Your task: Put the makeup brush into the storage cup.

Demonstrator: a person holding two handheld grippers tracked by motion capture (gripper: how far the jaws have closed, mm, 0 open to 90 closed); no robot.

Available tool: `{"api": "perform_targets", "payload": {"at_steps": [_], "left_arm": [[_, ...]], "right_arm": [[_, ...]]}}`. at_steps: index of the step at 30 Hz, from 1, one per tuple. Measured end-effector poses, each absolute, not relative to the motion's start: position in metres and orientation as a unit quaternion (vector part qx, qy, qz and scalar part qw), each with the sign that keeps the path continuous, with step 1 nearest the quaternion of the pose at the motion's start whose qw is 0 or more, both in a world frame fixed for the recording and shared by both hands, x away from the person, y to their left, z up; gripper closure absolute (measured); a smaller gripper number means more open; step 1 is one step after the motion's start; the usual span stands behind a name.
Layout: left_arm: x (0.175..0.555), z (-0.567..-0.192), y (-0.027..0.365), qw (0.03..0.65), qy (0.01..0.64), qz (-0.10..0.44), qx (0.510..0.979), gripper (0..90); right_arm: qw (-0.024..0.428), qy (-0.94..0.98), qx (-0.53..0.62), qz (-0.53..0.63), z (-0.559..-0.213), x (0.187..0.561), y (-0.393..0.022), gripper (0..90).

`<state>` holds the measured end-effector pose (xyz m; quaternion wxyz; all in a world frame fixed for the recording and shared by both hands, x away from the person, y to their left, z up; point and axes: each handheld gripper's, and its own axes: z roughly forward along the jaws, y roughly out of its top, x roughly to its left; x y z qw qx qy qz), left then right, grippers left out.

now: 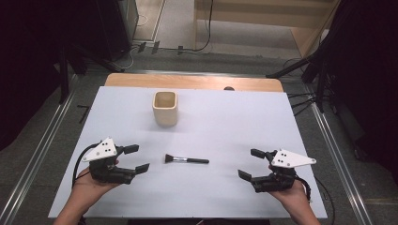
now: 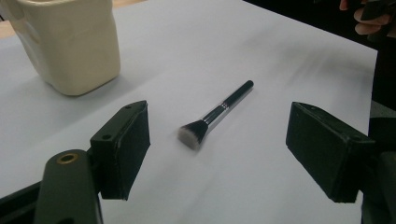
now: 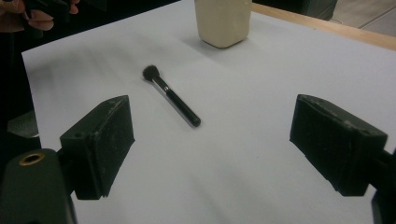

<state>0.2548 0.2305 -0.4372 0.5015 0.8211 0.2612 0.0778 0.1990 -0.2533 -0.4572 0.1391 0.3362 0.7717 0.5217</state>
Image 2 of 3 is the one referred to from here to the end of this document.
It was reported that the white paper sheet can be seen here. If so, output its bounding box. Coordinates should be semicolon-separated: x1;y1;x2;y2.
0;0;378;224

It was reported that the cream ceramic cup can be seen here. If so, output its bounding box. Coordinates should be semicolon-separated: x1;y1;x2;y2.
0;0;121;97

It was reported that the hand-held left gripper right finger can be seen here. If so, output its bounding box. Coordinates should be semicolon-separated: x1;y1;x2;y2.
285;101;376;203

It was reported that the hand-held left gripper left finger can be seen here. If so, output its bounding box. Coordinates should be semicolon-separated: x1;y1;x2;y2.
90;100;151;201

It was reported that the black makeup brush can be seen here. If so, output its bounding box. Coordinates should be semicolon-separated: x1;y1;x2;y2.
177;79;255;151

